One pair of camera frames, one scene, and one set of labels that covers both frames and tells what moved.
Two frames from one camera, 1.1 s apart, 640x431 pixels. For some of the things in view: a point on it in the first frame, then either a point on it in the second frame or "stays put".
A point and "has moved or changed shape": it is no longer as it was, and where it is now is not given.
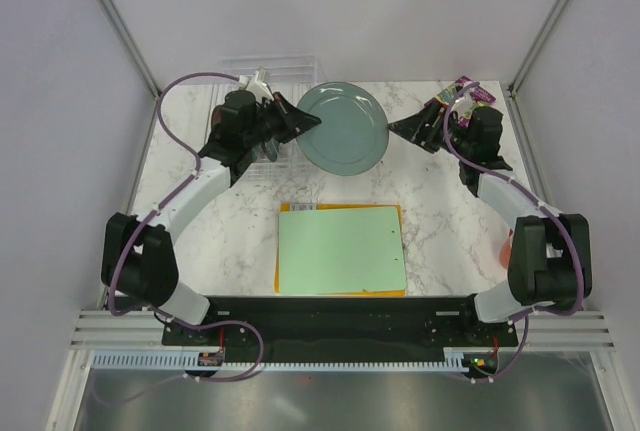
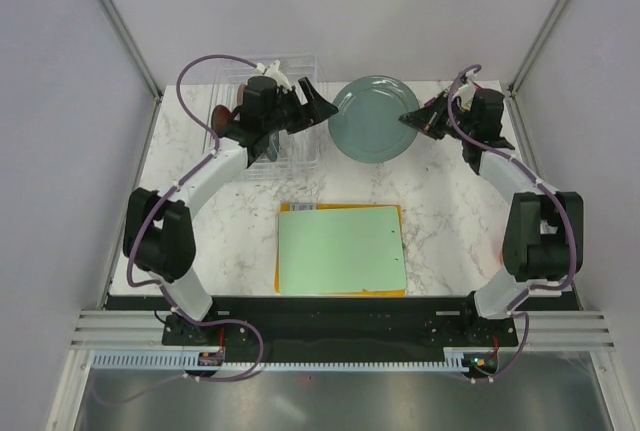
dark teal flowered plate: x=271 y=150 stays put
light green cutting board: x=340 y=250 stays put
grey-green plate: x=353 y=132 has moved or changed shape
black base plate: x=331 y=329 stays put
